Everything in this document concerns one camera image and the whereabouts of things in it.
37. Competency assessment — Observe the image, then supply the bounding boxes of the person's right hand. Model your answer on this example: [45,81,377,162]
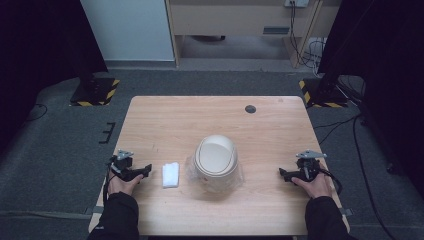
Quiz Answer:
[291,170,334,200]

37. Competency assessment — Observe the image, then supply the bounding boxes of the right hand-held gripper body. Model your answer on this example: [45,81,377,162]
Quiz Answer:
[292,149,328,183]

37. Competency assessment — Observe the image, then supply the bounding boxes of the white cabinet panel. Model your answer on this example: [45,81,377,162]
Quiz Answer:
[79,0,177,63]

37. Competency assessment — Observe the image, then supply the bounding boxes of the black curtain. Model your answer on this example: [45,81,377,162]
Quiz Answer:
[0,0,109,149]
[317,0,424,199]

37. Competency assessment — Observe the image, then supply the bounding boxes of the grey power strip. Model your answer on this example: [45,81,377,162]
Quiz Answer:
[283,0,310,9]

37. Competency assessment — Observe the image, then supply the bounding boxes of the black striped stand base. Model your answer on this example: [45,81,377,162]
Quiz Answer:
[69,76,121,107]
[298,77,350,109]

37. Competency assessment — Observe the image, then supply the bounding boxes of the right hand-held gripper cable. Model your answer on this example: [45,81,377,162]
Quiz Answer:
[319,167,344,196]

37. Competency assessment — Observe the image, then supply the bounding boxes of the light wooden desk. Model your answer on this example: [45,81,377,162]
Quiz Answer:
[165,0,343,70]

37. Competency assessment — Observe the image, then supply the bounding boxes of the hand-held gripper cable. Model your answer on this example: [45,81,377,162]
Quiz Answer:
[319,167,344,196]
[102,162,117,205]

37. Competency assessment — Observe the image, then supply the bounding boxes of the left hand-held gripper cable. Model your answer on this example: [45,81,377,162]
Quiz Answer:
[102,162,117,205]

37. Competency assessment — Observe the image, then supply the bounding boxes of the black floor cable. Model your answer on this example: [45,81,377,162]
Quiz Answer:
[351,112,398,240]
[25,102,49,123]
[313,113,363,146]

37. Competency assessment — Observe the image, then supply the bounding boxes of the white tissue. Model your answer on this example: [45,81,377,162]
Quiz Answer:
[161,161,181,189]

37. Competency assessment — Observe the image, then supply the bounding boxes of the black hanging cables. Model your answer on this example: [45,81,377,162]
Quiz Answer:
[288,0,327,70]

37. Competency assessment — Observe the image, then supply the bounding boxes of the person's left hand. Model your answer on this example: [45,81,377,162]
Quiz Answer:
[106,173,145,197]

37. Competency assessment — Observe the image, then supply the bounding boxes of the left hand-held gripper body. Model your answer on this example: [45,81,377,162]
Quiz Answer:
[109,149,144,183]

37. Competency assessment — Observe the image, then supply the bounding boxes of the clear plastic bag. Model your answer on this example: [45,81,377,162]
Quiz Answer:
[185,155,245,195]

